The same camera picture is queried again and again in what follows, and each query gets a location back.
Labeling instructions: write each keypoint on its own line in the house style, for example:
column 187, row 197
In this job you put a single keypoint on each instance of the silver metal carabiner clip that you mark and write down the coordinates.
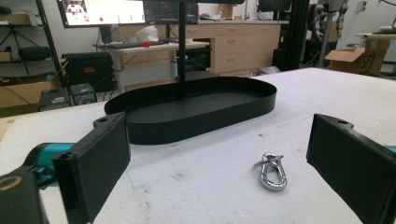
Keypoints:
column 274, row 183

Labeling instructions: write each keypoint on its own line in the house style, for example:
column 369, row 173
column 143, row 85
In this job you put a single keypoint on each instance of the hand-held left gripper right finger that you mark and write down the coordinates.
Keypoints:
column 351, row 161

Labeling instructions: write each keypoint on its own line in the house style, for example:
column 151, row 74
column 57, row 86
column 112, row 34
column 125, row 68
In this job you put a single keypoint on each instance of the black aluminium column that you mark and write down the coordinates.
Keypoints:
column 294, row 34

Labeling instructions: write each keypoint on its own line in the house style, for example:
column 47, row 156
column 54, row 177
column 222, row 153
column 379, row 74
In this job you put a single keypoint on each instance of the black electronic device box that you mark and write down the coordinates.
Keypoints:
column 82, row 93
column 54, row 99

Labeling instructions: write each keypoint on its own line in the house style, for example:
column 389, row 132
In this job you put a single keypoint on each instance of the black equipment case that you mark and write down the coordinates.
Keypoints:
column 87, row 70

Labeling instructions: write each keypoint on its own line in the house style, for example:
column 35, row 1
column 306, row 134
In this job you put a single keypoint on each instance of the wooden desk with white legs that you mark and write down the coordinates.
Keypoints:
column 162, row 48

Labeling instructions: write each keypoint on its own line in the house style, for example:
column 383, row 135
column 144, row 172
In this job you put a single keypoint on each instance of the flat cardboard box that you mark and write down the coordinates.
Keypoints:
column 21, row 93

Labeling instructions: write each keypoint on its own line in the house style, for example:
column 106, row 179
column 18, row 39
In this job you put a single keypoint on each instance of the white bundle on desk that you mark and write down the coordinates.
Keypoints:
column 148, row 33

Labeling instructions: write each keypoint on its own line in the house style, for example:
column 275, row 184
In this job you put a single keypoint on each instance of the large computer monitor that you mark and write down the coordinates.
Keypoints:
column 102, row 11

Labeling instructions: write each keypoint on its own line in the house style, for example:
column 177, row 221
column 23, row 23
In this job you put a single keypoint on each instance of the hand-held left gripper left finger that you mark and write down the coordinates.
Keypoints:
column 93, row 165

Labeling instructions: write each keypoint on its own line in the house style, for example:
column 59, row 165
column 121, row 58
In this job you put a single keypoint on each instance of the small red object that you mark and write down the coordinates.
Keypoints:
column 146, row 44

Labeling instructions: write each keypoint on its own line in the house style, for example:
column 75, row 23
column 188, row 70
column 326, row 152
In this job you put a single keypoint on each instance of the wooden drawer cabinet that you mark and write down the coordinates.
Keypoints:
column 246, row 43

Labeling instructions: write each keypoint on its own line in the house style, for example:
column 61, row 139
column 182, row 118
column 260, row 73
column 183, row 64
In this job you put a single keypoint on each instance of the black key rack with tray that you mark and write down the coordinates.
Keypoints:
column 199, row 124

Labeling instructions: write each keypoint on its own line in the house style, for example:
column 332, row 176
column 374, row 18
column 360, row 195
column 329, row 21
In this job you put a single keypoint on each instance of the white foam mat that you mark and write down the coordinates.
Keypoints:
column 218, row 193

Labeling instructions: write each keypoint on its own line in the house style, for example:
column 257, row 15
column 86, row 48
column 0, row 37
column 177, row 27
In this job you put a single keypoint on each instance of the black metal shelf stand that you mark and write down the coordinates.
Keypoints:
column 46, row 34

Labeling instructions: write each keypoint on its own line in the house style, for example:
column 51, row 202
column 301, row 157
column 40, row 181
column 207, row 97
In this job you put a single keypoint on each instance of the dark computer monitor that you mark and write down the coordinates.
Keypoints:
column 162, row 12

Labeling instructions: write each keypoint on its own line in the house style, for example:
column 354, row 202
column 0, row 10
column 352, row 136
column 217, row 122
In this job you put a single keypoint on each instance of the open cardboard box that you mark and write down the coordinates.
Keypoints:
column 358, row 60

